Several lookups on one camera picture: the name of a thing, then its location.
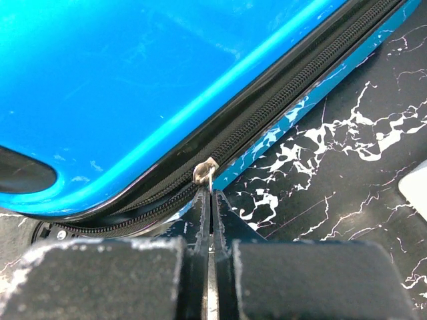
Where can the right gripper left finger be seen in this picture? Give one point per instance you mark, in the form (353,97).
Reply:
(163,277)

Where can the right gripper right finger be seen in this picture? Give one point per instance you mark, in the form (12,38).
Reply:
(260,279)

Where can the silver zipper pull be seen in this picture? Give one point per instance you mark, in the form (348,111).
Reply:
(203,173)

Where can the blue fish-print suitcase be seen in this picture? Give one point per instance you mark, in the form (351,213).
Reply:
(108,106)

